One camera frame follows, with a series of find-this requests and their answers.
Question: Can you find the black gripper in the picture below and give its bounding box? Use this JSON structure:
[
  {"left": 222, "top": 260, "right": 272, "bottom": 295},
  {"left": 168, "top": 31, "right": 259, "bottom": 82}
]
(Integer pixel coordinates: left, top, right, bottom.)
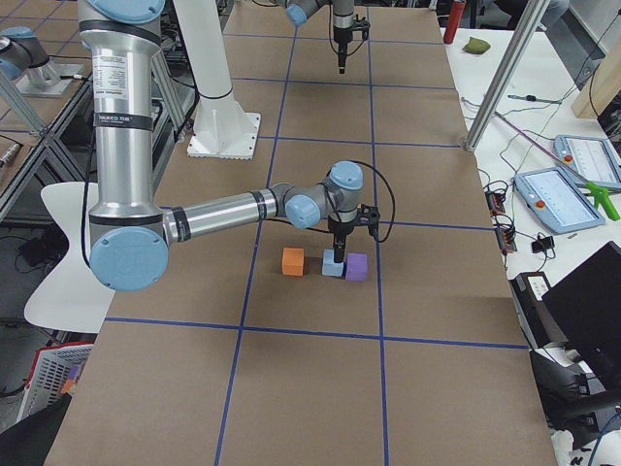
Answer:
[
  {"left": 328, "top": 216, "right": 355, "bottom": 263},
  {"left": 332, "top": 25, "right": 353, "bottom": 74}
]

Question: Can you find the light blue foam block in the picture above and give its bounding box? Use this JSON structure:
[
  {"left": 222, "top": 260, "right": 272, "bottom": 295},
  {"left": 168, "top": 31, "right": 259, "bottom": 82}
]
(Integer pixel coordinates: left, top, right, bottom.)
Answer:
[{"left": 321, "top": 249, "right": 344, "bottom": 278}]

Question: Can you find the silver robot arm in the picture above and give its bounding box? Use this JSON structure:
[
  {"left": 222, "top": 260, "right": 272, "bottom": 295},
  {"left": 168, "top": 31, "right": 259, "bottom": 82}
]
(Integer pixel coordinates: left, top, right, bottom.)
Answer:
[
  {"left": 285, "top": 0, "right": 355, "bottom": 75},
  {"left": 79, "top": 1, "right": 364, "bottom": 291}
]

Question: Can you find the purple foam block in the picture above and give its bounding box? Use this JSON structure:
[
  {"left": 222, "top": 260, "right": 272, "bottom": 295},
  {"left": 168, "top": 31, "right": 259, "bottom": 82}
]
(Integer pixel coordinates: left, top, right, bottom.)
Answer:
[{"left": 345, "top": 252, "right": 369, "bottom": 282}]

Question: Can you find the orange foam block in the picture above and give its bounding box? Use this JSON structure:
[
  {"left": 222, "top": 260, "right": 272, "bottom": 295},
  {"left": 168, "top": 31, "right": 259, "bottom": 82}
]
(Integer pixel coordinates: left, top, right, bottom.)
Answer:
[{"left": 281, "top": 248, "right": 305, "bottom": 277}]

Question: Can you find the red water bottle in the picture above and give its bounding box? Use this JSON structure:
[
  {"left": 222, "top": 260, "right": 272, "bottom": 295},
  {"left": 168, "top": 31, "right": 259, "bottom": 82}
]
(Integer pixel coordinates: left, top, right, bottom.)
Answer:
[{"left": 442, "top": 0, "right": 467, "bottom": 45}]

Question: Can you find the green bean bag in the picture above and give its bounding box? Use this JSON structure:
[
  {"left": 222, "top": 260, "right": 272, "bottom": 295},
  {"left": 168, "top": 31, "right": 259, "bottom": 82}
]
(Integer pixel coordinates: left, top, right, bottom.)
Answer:
[{"left": 462, "top": 37, "right": 491, "bottom": 55}]

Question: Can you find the orange circuit board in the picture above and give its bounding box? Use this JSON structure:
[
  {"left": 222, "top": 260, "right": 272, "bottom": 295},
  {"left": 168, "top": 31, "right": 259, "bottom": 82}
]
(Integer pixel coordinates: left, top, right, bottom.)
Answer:
[{"left": 484, "top": 189, "right": 517, "bottom": 255}]

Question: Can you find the near teach pendant tablet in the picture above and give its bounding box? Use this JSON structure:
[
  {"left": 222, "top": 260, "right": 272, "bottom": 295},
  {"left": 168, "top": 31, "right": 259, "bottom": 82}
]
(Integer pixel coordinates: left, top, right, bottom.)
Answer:
[{"left": 514, "top": 167, "right": 605, "bottom": 234}]

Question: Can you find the teach pendant tablet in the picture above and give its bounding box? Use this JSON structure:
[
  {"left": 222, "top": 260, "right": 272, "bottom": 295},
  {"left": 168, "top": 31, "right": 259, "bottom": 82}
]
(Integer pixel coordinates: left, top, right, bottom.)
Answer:
[
  {"left": 554, "top": 135, "right": 620, "bottom": 189},
  {"left": 514, "top": 167, "right": 605, "bottom": 234}
]

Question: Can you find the far teach pendant tablet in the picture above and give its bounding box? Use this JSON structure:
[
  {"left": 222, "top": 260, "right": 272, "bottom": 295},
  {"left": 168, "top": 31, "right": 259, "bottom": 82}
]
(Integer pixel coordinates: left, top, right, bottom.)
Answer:
[{"left": 554, "top": 135, "right": 620, "bottom": 189}]

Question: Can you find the white chair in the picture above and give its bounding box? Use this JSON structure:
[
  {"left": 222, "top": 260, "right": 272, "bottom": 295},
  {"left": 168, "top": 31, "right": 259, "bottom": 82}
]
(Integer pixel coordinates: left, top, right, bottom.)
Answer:
[{"left": 24, "top": 182, "right": 114, "bottom": 334}]

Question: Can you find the white perforated basket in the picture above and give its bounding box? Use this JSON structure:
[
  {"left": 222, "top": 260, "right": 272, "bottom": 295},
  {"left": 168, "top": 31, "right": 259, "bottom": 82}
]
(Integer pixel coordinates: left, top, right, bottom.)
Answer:
[{"left": 16, "top": 342, "right": 93, "bottom": 422}]

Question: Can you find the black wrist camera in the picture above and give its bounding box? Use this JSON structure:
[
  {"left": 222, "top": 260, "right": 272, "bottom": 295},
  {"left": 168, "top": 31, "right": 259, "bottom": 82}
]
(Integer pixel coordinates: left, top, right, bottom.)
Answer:
[
  {"left": 356, "top": 204, "right": 380, "bottom": 242},
  {"left": 351, "top": 15, "right": 371, "bottom": 42}
]

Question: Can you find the black camera cable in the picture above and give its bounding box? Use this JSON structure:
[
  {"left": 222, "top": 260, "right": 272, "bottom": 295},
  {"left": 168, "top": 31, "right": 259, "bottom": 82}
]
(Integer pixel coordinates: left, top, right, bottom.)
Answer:
[{"left": 264, "top": 159, "right": 397, "bottom": 244}]

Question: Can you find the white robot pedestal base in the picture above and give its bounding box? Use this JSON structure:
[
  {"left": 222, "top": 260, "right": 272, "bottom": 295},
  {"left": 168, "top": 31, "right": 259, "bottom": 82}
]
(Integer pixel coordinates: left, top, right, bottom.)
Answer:
[{"left": 174, "top": 0, "right": 261, "bottom": 160}]

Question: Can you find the aluminium frame post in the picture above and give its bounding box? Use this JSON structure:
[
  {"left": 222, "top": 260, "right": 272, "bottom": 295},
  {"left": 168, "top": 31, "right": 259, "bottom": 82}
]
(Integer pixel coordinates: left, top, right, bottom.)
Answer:
[{"left": 464, "top": 0, "right": 550, "bottom": 152}]

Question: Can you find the green strap smartwatch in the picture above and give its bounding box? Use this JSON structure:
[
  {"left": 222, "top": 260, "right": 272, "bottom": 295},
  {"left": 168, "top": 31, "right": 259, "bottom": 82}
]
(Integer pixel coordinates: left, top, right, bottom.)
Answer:
[{"left": 507, "top": 94, "right": 564, "bottom": 105}]

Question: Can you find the green handled reach grabber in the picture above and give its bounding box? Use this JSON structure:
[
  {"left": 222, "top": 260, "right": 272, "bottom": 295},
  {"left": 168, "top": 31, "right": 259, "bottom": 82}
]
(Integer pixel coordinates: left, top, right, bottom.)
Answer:
[{"left": 492, "top": 112, "right": 621, "bottom": 219}]

